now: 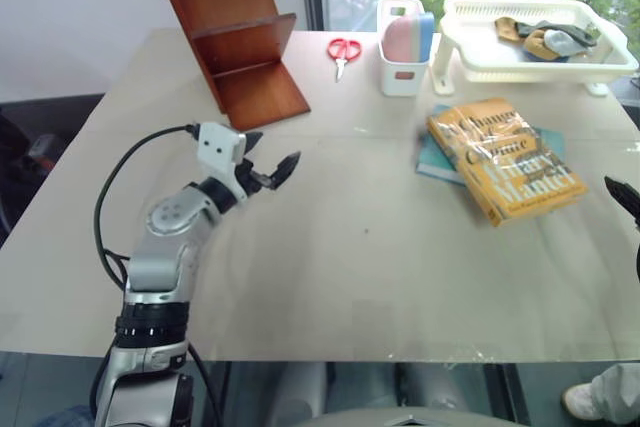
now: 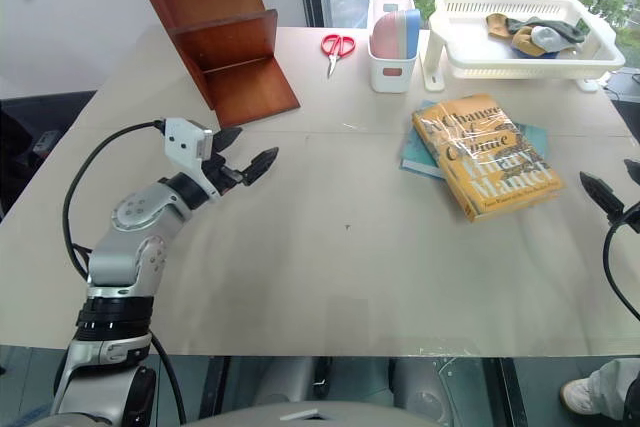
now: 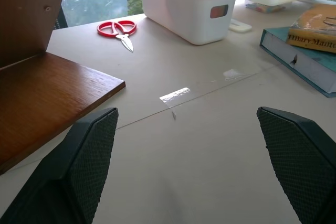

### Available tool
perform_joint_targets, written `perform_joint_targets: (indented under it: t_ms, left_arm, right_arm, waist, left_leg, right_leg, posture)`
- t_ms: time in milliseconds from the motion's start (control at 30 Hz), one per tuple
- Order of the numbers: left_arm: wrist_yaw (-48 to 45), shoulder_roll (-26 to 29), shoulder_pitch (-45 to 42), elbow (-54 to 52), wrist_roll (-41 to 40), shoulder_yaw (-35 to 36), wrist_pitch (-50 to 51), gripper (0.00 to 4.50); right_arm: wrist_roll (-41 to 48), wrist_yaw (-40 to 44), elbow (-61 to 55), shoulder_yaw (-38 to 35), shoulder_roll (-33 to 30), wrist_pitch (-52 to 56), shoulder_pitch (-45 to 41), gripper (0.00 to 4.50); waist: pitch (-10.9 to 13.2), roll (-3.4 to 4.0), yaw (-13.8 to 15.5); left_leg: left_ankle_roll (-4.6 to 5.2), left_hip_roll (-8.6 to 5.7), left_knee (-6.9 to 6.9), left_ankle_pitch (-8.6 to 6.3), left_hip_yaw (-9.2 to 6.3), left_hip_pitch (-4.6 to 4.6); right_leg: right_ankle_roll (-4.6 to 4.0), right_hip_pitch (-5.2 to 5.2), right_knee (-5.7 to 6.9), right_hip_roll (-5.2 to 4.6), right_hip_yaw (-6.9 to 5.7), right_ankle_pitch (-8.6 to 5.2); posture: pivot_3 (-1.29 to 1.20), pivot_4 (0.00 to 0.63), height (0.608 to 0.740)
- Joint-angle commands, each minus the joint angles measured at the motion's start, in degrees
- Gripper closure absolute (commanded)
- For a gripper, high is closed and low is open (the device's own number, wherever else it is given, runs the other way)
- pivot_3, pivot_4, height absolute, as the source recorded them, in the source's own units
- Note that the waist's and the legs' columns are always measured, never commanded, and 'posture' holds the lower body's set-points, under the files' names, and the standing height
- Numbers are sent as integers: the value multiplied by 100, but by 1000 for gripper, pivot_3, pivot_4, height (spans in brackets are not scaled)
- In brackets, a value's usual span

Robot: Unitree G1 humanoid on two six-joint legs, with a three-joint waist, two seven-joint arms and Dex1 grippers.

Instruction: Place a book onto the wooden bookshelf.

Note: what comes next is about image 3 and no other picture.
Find red handled scissors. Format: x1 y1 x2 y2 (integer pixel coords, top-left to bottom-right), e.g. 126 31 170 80
97 20 138 53

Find yellow paperback book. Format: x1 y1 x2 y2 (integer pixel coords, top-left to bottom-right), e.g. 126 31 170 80
285 4 336 54

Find brown wooden shelf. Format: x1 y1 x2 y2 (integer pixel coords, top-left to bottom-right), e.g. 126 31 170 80
0 0 126 175

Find pastel box under basket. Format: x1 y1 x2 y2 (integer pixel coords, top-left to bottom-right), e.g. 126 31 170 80
245 2 286 14

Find teal hardcover book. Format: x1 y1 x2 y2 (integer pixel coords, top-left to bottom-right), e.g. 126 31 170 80
259 26 336 98

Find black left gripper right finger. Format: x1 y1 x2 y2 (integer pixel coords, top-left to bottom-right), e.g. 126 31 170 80
256 106 336 224

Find white plastic storage bin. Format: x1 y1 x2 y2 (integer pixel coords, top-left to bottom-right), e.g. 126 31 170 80
136 0 240 46

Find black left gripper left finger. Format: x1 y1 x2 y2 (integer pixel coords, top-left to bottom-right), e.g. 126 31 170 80
0 107 119 224

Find small white flat lid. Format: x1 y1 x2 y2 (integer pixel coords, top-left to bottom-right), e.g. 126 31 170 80
228 19 253 33

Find clear tape strip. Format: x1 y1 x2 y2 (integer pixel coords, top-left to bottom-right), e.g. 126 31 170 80
159 87 198 109

